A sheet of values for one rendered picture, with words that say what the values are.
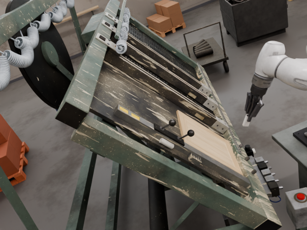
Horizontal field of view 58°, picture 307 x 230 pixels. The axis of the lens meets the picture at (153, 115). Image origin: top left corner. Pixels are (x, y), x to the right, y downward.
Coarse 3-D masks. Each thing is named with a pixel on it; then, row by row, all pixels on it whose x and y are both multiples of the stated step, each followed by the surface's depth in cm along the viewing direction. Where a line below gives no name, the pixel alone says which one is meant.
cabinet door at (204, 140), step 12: (180, 120) 181; (192, 120) 194; (180, 132) 172; (204, 132) 192; (192, 144) 166; (204, 144) 177; (216, 144) 190; (228, 144) 204; (216, 156) 174; (228, 156) 188
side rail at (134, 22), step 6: (132, 18) 297; (132, 24) 299; (138, 24) 299; (144, 30) 303; (150, 30) 308; (150, 36) 306; (156, 36) 307; (162, 42) 311; (168, 42) 318; (168, 48) 315; (174, 48) 315; (180, 54) 319; (186, 60) 323; (192, 60) 329; (192, 66) 328
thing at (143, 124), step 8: (120, 112) 138; (128, 112) 141; (128, 120) 141; (136, 120) 141; (144, 120) 145; (144, 128) 144; (152, 128) 144; (160, 136) 147; (176, 144) 150; (184, 152) 154; (192, 152) 154; (200, 152) 159; (208, 160) 158; (216, 160) 164; (216, 168) 161; (224, 168) 163; (232, 176) 165; (240, 176) 169; (240, 184) 169; (248, 184) 170
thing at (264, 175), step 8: (248, 152) 212; (256, 160) 202; (256, 168) 199; (264, 168) 195; (264, 176) 190; (272, 176) 186; (264, 184) 186; (272, 184) 181; (272, 192) 181; (280, 200) 189
